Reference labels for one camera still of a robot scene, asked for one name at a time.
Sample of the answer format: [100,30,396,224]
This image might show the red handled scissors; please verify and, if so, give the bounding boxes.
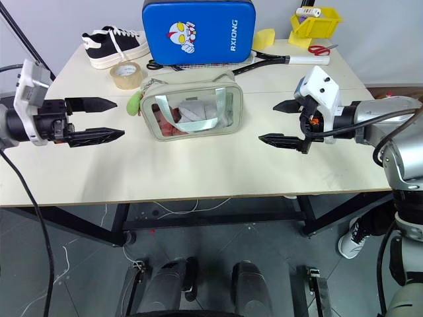
[307,43,340,56]

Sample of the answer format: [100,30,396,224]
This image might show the green plush zipper charm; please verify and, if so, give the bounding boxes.
[126,90,143,118]

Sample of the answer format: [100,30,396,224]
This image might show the black stand leg bar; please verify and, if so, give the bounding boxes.
[114,257,148,317]
[305,265,335,317]

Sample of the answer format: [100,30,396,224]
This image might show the blue cartoon hard case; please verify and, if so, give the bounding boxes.
[141,0,256,66]

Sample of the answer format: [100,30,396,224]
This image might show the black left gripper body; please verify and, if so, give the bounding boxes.
[32,98,76,147]

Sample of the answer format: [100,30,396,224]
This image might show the black metal table frame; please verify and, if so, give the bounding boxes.
[0,193,395,248]

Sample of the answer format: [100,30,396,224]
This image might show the dark rounded robot foot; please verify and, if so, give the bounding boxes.
[144,256,200,315]
[230,260,276,315]

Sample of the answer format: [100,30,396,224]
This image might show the brown packing tape roll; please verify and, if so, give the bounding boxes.
[109,61,143,91]

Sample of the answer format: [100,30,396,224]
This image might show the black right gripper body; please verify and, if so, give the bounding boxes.
[297,98,324,155]

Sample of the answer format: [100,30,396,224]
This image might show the white string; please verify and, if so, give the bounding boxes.
[54,197,233,293]

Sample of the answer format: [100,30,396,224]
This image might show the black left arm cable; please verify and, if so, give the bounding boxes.
[0,64,57,317]

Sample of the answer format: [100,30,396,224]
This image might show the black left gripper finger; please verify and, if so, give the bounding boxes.
[67,126,126,149]
[64,96,118,116]

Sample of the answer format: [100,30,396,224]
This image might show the black white-handled badminton racket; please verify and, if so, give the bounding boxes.
[171,49,332,77]

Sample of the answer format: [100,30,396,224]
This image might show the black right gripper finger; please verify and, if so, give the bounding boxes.
[272,99,302,115]
[258,133,304,153]

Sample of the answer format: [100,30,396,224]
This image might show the white person's sneaker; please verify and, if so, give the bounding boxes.
[337,216,371,260]

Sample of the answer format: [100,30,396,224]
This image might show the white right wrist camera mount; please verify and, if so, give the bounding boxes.
[293,65,343,145]

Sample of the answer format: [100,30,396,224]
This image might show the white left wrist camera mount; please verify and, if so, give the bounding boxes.
[13,58,51,147]

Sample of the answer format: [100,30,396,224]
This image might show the black white canvas sneaker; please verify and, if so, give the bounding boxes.
[81,25,151,70]

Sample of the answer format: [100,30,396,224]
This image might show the white tube in bin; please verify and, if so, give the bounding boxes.
[295,7,321,18]

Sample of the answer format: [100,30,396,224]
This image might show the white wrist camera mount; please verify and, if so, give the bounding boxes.
[293,65,343,145]
[13,58,51,147]

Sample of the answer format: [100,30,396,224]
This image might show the black tripod pole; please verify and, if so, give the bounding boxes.
[0,2,58,82]

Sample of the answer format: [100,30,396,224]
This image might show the beige clear toiletry bag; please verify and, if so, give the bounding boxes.
[138,69,245,143]

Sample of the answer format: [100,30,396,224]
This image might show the yellow sponge piece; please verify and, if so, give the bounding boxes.
[253,28,277,48]

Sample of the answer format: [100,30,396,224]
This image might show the yellow plastic parts bin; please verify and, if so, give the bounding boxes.
[288,7,343,49]

